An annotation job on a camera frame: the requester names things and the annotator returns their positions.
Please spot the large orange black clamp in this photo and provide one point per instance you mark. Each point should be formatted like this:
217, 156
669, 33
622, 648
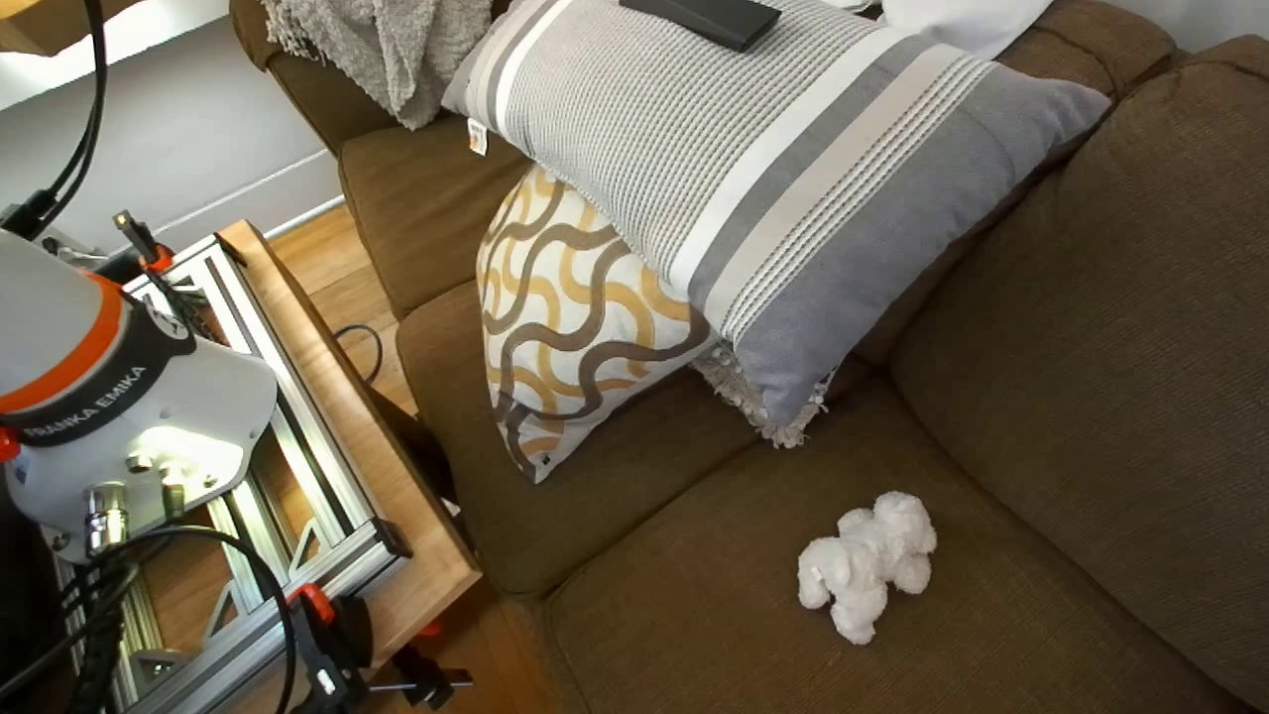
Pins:
329, 638

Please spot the wavy patterned throw pillow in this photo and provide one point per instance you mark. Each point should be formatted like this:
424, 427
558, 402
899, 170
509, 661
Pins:
570, 319

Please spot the brown fabric sofa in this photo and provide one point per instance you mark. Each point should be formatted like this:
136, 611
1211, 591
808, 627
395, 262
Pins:
1085, 398

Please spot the white plush toy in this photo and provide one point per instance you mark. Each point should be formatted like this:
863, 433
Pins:
866, 561

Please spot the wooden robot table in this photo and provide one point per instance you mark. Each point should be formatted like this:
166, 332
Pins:
399, 529

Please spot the cream knit blanket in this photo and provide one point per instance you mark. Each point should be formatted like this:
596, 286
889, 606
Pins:
382, 47

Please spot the grey striped rectangular pillow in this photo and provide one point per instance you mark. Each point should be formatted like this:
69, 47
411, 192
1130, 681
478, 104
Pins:
796, 172

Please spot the aluminium rail frame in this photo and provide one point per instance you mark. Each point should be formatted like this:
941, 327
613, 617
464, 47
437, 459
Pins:
329, 521

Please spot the black flat rectangular object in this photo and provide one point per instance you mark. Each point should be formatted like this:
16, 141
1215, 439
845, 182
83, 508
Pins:
707, 19

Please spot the small orange black clamp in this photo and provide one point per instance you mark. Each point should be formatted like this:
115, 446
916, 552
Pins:
145, 245

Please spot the tan wooden board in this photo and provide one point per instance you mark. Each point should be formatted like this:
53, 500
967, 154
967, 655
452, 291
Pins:
42, 20

